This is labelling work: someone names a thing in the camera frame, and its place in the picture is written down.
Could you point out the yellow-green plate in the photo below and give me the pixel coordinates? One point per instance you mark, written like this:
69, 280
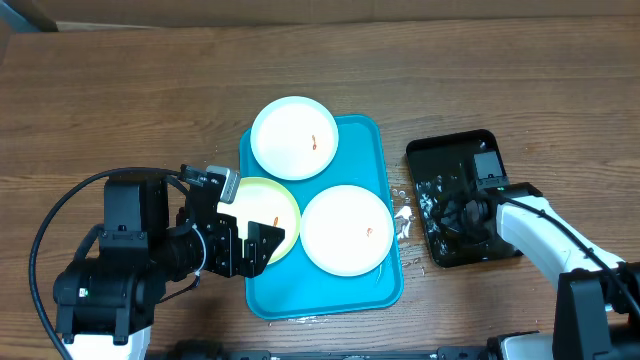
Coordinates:
265, 201

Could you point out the light blue plate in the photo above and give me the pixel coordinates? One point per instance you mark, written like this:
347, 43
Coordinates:
294, 138

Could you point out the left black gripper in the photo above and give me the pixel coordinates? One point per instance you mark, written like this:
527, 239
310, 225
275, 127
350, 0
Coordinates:
227, 264

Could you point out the white pink plate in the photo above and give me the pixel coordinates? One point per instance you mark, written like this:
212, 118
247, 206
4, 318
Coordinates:
346, 230

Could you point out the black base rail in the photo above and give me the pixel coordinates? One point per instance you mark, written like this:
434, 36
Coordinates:
205, 350

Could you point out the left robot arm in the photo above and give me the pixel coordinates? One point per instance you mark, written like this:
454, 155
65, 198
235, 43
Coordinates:
159, 226

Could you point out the black plastic tray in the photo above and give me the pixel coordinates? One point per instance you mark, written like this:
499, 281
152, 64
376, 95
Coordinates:
443, 165

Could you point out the teal plastic tray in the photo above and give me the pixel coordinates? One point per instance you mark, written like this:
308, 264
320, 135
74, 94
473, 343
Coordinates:
294, 286

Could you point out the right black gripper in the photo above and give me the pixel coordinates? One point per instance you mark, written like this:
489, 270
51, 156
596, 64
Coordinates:
456, 225

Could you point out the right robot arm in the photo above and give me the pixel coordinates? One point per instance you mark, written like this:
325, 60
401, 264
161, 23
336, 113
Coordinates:
597, 292

